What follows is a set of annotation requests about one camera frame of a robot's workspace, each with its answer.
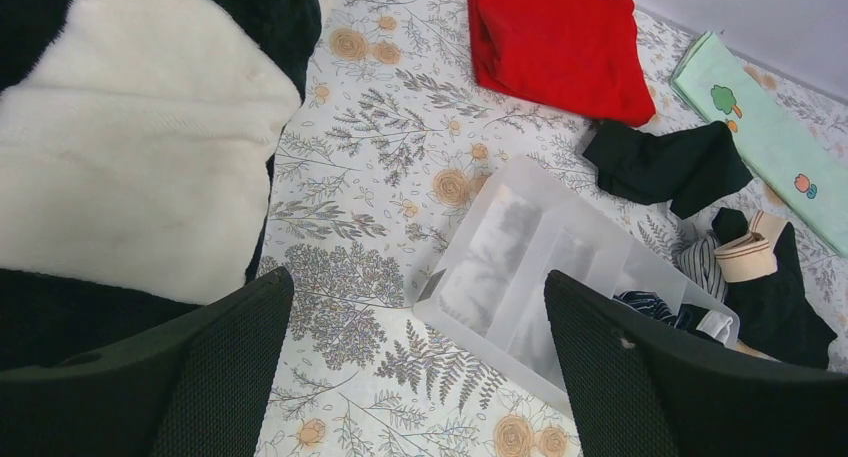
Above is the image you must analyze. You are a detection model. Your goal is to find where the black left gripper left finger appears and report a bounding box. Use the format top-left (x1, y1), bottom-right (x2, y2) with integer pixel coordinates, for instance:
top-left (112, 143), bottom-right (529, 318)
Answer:
top-left (1, 267), bottom-right (294, 456)

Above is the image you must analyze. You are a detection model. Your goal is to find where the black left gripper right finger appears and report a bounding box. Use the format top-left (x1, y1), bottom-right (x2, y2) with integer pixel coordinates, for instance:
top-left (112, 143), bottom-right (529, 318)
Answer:
top-left (544, 270), bottom-right (847, 456)

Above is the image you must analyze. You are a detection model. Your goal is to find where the black underwear beige waistband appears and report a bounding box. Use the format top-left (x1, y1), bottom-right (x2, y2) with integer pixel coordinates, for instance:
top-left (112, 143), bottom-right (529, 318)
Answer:
top-left (712, 208), bottom-right (836, 369)

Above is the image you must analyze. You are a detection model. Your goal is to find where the navy striped rolled underwear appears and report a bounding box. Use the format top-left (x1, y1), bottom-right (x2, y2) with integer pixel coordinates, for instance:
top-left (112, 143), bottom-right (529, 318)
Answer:
top-left (614, 290), bottom-right (677, 326)

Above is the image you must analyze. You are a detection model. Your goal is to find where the black rolled underwear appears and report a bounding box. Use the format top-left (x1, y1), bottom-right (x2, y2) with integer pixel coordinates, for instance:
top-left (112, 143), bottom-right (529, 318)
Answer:
top-left (673, 304), bottom-right (721, 345)

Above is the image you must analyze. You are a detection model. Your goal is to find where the grey striped underwear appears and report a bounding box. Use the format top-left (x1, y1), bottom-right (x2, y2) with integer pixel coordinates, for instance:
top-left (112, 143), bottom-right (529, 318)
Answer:
top-left (676, 232), bottom-right (728, 302)

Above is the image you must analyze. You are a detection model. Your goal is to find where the clear plastic organizer box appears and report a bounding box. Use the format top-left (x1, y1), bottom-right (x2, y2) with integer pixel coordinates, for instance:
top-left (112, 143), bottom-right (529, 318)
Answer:
top-left (413, 156), bottom-right (727, 414)

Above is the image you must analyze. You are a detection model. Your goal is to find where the black crumpled garment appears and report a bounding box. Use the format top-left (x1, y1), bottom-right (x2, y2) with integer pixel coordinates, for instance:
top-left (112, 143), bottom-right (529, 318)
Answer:
top-left (583, 121), bottom-right (753, 219)

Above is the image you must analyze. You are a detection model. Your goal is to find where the black white checkered blanket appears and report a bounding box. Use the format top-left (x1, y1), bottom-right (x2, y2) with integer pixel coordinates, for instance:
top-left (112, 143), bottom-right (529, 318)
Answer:
top-left (1, 0), bottom-right (334, 369)

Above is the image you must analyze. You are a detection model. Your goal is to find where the mint green printed cloth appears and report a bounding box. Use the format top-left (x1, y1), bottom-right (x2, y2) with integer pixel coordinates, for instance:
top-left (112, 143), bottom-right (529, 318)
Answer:
top-left (670, 32), bottom-right (847, 257)

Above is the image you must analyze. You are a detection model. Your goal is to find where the floral table cloth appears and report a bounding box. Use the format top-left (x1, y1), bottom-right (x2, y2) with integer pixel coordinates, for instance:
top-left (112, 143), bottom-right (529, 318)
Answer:
top-left (255, 0), bottom-right (713, 456)

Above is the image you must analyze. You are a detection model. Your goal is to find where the red folded cloth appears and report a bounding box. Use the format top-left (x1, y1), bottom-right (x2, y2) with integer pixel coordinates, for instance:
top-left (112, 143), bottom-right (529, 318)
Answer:
top-left (468, 0), bottom-right (656, 127)

